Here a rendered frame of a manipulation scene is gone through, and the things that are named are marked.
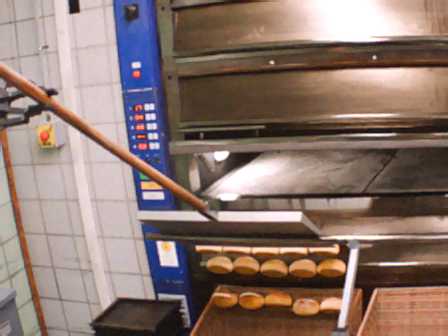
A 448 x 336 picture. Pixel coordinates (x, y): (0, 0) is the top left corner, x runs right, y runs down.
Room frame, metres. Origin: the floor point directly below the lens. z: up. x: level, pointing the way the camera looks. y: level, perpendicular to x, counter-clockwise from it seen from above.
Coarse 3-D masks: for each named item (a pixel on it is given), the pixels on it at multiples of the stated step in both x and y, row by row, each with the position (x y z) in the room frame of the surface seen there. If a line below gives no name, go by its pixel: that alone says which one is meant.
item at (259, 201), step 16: (368, 192) 3.24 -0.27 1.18; (384, 192) 3.21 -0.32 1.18; (400, 192) 3.19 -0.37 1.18; (416, 192) 3.17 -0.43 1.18; (432, 192) 3.14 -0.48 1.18; (224, 208) 3.37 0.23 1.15; (240, 208) 3.35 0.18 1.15; (256, 208) 3.33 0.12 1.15; (272, 208) 3.31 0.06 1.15; (288, 208) 3.29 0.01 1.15; (304, 208) 3.27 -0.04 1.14; (320, 208) 3.25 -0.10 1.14; (336, 208) 3.23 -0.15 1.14; (352, 208) 3.21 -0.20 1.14
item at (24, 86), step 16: (0, 64) 1.89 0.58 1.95; (16, 80) 1.94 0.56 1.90; (32, 96) 2.00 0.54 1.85; (48, 96) 2.06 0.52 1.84; (64, 112) 2.11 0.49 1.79; (80, 128) 2.18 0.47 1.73; (112, 144) 2.31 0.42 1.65; (128, 160) 2.38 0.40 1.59; (160, 176) 2.53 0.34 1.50; (176, 192) 2.61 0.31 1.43
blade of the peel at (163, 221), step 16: (160, 224) 2.96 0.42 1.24; (176, 224) 2.93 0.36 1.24; (192, 224) 2.91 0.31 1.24; (208, 224) 2.89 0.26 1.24; (224, 224) 2.86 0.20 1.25; (240, 224) 2.84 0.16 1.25; (256, 224) 2.82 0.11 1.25; (272, 224) 2.80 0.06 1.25; (288, 224) 2.79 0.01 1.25; (304, 224) 2.77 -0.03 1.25
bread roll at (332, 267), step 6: (324, 264) 3.15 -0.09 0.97; (330, 264) 3.14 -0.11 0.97; (336, 264) 3.13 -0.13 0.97; (342, 264) 3.14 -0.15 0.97; (318, 270) 3.16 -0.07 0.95; (324, 270) 3.15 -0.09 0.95; (330, 270) 3.14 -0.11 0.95; (336, 270) 3.13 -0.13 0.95; (342, 270) 3.13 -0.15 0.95; (330, 276) 3.16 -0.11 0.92; (336, 276) 3.15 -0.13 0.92
